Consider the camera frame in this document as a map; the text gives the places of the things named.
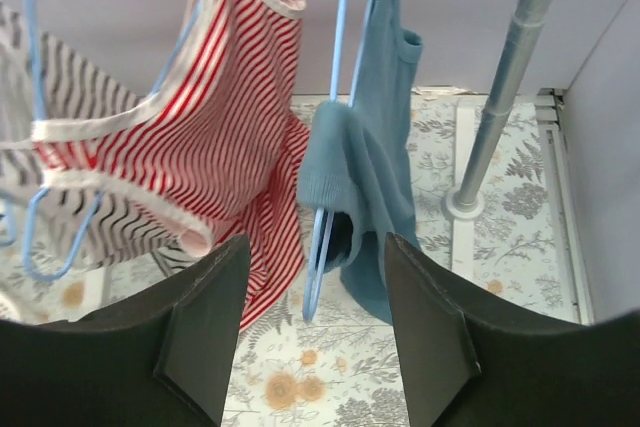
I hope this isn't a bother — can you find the blue hanger with red top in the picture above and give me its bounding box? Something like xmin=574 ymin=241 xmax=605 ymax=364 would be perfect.
xmin=22 ymin=0 xmax=172 ymax=281

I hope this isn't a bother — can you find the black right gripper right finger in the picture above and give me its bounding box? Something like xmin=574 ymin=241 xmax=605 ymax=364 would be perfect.
xmin=385 ymin=234 xmax=639 ymax=426

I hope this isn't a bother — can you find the blue wire hanger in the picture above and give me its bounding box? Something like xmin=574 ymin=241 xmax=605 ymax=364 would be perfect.
xmin=302 ymin=0 xmax=374 ymax=323

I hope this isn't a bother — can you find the black white striped tank top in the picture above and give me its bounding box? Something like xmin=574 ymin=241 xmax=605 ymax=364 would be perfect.
xmin=0 ymin=1 xmax=201 ymax=276

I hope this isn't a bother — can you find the red white striped tank top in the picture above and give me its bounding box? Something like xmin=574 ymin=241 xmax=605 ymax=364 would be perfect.
xmin=32 ymin=0 xmax=309 ymax=327

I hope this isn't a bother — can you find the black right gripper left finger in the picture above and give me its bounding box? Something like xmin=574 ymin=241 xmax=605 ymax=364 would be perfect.
xmin=1 ymin=235 xmax=250 ymax=426

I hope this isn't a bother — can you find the blue tank top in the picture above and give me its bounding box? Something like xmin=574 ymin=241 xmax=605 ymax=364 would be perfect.
xmin=297 ymin=0 xmax=423 ymax=323

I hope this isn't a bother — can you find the white metal clothes rack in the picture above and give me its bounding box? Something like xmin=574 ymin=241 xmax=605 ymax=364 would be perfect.
xmin=442 ymin=0 xmax=553 ymax=281

